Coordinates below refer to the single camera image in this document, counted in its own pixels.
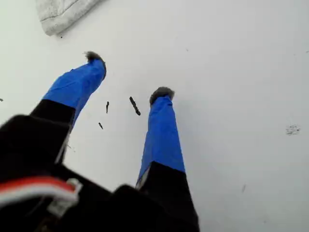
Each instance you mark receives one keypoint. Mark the grey t-shirt with brown sleeves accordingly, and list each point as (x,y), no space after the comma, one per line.
(58,14)

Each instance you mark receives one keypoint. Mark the small black debris sliver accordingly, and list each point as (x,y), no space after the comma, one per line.
(107,106)
(100,125)

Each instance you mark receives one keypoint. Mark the long black debris sliver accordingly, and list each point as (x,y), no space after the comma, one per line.
(135,106)

